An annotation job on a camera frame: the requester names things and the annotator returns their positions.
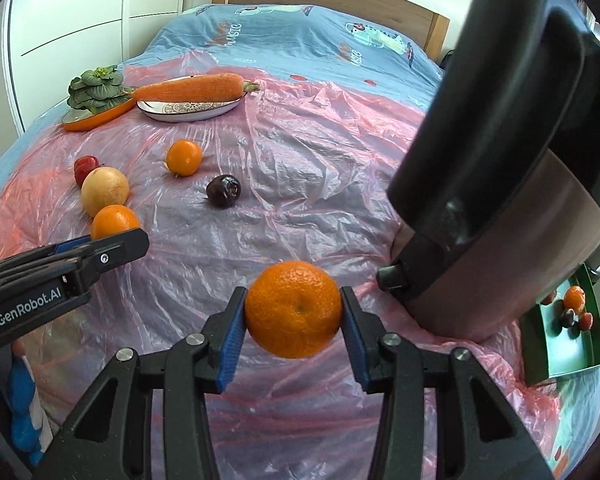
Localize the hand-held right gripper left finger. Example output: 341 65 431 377
32 286 248 480

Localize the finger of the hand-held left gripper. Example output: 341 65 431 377
55 228 150 293
0 234 97 283

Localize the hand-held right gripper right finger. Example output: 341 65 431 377
339 286 556 480

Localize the yellow pear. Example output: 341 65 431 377
81 167 130 217

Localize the small orange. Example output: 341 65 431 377
166 139 203 177

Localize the green tray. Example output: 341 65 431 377
520 262 600 388

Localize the person's left hand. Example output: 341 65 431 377
0 342 48 468

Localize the orange plate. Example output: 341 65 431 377
61 96 137 132

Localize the white patterned plate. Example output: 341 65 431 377
136 76 246 123

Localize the green bok choy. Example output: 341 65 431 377
67 65 136 113

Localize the carrot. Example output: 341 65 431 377
130 73 261 103

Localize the pink plastic sheet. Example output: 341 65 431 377
0 47 576 480

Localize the white wardrobe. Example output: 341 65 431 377
2 0 186 136

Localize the black and steel jug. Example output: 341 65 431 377
377 0 600 346

